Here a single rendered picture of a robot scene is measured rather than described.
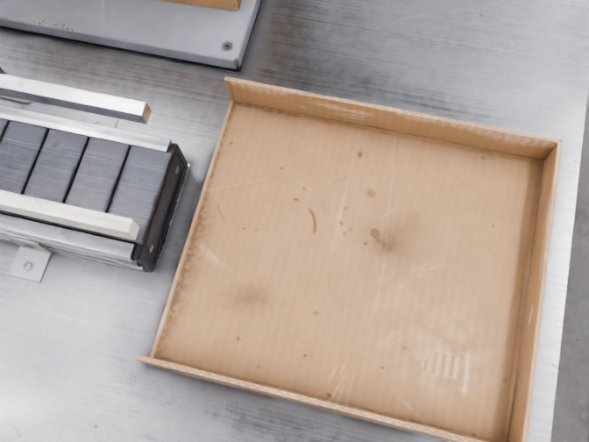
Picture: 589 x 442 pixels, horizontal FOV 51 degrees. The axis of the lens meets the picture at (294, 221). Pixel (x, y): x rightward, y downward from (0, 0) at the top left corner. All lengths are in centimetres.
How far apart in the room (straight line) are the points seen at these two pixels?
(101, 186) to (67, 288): 10
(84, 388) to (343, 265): 24
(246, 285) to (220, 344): 5
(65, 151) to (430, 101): 34
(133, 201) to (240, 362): 16
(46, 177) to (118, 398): 20
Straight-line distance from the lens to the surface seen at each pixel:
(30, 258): 60
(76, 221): 50
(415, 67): 63
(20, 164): 58
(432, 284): 54
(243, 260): 54
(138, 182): 54
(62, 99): 50
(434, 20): 66
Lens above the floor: 135
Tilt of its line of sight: 70 degrees down
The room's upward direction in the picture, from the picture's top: 9 degrees counter-clockwise
